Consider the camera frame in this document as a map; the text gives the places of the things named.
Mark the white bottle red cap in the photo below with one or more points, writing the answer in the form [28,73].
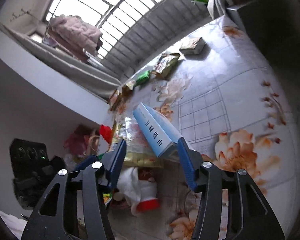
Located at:
[146,192]

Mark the light blue book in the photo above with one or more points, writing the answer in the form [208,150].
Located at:
[159,132]

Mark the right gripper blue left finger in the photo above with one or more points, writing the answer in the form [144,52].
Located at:
[55,215]

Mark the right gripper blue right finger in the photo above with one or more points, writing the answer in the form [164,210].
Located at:
[249,214]

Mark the yellow green snack bag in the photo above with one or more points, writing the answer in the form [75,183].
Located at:
[165,64]

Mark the grey balcony railing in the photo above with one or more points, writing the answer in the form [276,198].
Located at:
[138,30]

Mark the pink plastic bag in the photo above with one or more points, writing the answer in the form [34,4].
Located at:
[83,142]

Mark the orange snack packet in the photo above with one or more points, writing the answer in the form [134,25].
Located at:
[114,99]

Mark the green snack packet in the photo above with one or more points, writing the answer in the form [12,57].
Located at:
[143,78]

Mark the white cloth towel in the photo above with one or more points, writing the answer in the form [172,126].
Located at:
[127,183]

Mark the small brown snack packet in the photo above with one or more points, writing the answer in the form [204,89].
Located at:
[128,88]

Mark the gold foil snack bag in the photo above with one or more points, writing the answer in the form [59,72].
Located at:
[139,152]

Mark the dark grey cabinet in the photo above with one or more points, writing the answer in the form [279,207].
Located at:
[268,23]

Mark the pink quilted jacket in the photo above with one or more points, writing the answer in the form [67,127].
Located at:
[73,32]

